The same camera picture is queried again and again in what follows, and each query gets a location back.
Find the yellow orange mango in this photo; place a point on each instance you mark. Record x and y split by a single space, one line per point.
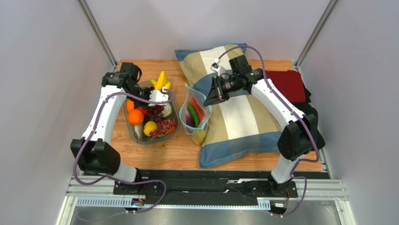
198 136

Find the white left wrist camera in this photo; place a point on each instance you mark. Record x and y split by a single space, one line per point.
158 97

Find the red folded cloth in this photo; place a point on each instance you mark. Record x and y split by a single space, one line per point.
290 85

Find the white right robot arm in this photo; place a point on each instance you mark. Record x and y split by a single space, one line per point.
299 130

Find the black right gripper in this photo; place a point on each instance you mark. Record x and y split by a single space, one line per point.
216 89

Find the clear zip top bag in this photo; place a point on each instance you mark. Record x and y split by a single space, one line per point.
200 98

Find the red watermelon slice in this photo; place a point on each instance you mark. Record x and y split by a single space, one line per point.
197 109

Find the green white cabbage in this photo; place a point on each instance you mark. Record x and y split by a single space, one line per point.
167 110

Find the yellow banana bunch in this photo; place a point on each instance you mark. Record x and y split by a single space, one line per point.
161 82

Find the black cap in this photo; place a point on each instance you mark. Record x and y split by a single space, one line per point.
305 106

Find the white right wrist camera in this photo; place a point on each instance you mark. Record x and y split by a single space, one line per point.
217 68

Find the grey fruit bowl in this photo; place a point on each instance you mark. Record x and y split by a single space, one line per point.
140 138

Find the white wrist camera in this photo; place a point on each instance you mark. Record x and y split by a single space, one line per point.
217 68
158 97

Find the green chili pepper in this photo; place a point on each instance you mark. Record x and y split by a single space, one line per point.
193 115

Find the checkered blue beige pillow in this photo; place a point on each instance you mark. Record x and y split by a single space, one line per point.
237 127

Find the orange fruit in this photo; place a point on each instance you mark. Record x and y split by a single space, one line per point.
134 116

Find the dark red grape bunch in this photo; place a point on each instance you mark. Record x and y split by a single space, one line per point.
155 113

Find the purple grape bunch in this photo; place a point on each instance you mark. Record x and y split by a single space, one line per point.
165 128

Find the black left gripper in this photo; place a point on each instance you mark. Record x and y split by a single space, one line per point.
148 91

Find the small yellow lemon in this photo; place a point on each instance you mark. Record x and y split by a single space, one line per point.
149 127

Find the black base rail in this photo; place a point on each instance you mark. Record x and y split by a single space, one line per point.
207 188

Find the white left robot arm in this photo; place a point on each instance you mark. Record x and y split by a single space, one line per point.
95 158

